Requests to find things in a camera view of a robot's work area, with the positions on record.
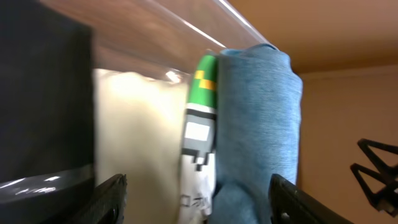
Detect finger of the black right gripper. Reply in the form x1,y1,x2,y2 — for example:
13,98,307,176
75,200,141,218
349,162,398,218
358,139,397,177

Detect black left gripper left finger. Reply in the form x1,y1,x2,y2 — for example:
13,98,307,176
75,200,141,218
67,174,127,224

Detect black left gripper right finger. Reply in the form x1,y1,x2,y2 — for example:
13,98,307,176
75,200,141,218
269,174,353,224

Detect black garment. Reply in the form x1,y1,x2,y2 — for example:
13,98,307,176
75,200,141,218
1,1,95,223

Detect cream cloth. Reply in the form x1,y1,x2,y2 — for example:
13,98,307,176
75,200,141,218
93,69,188,224

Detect blue denim jeans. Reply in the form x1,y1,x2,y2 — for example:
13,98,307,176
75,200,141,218
208,44,303,223

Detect white printed t-shirt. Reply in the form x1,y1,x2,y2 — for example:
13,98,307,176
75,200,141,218
178,52,218,224

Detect clear plastic storage bin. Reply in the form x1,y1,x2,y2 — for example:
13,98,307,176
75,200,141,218
43,0,267,80

